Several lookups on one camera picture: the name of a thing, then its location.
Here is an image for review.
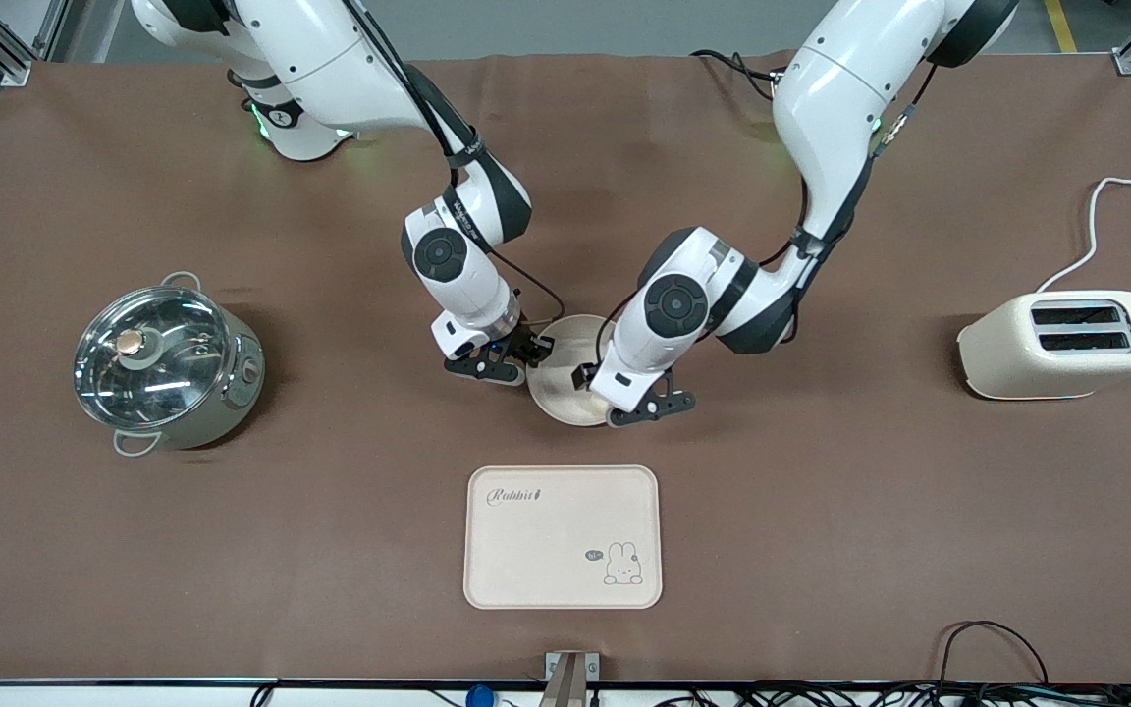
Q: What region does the round cream plate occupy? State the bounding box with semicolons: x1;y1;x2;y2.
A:
525;313;627;429

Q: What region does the cream rabbit print tray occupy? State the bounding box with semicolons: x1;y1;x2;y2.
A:
463;464;664;611

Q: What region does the brown table mat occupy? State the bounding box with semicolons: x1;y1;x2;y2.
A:
0;49;1131;684

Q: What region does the pale green cooking pot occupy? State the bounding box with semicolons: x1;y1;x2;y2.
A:
73;271;267;459

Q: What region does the glass pot lid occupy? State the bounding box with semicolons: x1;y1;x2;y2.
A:
73;285;232;432

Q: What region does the cream two-slot toaster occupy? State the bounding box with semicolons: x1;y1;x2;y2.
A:
956;289;1131;402

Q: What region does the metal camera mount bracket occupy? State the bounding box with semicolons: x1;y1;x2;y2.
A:
538;650;602;707

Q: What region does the black left arm base cable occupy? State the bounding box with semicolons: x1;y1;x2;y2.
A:
690;48;786;101

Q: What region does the black cable bundle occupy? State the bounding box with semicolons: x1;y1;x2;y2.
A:
649;681;1131;707

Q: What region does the black looped cable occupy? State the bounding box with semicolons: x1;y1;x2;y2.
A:
936;620;1050;688

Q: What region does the white toaster power cable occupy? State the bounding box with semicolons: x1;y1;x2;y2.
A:
1035;174;1131;295

